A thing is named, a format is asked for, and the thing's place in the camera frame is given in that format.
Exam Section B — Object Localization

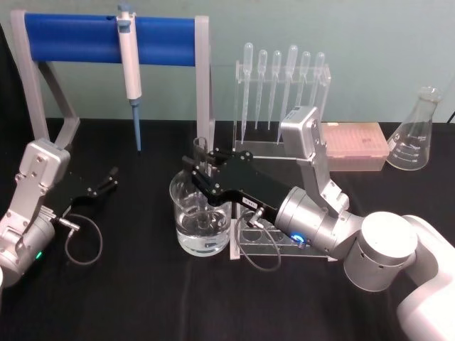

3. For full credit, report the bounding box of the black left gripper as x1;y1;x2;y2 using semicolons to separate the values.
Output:
45;166;120;217

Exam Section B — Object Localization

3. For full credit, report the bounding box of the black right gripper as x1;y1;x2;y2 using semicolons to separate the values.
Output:
181;148;287;228

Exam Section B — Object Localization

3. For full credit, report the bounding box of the clear glass test tube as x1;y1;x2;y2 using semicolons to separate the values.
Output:
193;137;212;229

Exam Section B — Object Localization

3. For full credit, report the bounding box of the clear acrylic dropper rack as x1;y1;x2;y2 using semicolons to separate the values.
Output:
232;59;333;160

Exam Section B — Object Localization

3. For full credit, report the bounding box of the glass beaker with water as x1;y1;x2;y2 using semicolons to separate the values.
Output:
168;168;234;256

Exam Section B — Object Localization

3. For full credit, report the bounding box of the clear acrylic test tube rack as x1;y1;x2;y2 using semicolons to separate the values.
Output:
228;208;336;262

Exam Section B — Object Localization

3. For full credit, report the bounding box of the clear plastic dropper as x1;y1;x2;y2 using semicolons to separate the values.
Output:
275;44;299;146
253;49;269;131
266;50;283;132
240;42;255;145
294;50;311;109

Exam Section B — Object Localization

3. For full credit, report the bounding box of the white and blue micropipette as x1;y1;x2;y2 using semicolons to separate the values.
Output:
117;1;144;153

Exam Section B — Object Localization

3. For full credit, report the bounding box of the black table cloth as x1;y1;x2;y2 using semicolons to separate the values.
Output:
0;116;455;341

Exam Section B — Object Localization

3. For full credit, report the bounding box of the pink pipette tip box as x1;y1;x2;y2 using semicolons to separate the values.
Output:
321;121;389;173

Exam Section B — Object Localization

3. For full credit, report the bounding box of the grey stand with blue bar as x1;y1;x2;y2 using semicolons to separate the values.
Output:
10;9;216;151

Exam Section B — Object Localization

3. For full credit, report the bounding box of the glass conical flask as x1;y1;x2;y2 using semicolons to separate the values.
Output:
385;86;443;172

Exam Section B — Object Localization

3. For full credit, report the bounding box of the left gripper dark cable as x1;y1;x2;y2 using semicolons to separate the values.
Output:
53;212;105;266

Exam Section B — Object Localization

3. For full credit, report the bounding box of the gripper dark cable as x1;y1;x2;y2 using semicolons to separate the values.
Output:
232;209;284;274
53;212;105;266

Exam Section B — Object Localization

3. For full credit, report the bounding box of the right gripper dark cable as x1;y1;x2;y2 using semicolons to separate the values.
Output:
232;209;284;274

